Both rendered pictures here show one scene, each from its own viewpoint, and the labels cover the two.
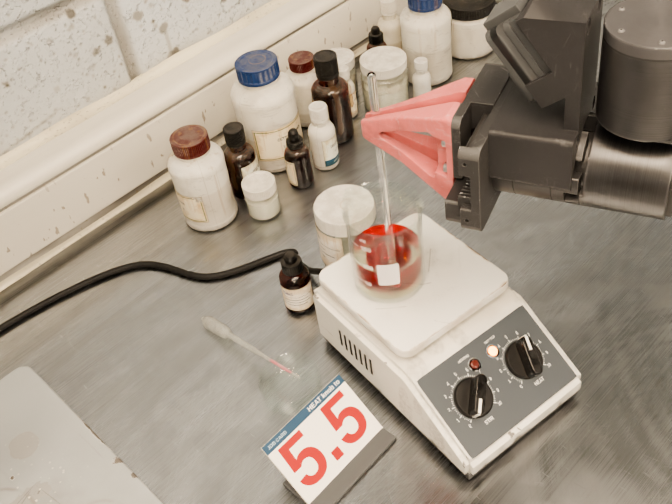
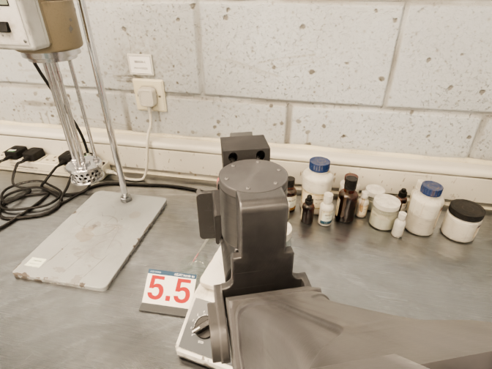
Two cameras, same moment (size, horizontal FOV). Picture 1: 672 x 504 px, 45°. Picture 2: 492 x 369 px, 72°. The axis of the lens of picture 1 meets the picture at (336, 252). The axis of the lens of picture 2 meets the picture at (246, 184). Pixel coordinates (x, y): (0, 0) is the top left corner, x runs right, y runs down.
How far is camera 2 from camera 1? 0.43 m
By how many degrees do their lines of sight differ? 41
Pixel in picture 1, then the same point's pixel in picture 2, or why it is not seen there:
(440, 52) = (422, 219)
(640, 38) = (228, 172)
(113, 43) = (282, 125)
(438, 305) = not seen: hidden behind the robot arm
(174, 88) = (293, 154)
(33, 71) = (247, 117)
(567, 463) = not seen: outside the picture
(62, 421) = (148, 217)
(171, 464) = (145, 254)
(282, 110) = (315, 186)
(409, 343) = (206, 280)
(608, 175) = (224, 247)
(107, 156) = not seen: hidden behind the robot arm
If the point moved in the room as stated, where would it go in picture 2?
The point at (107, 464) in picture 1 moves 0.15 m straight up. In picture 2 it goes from (135, 237) to (121, 178)
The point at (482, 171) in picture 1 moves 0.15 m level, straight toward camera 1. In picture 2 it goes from (202, 206) to (56, 245)
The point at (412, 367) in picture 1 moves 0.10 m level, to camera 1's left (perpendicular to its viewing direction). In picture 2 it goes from (201, 292) to (170, 257)
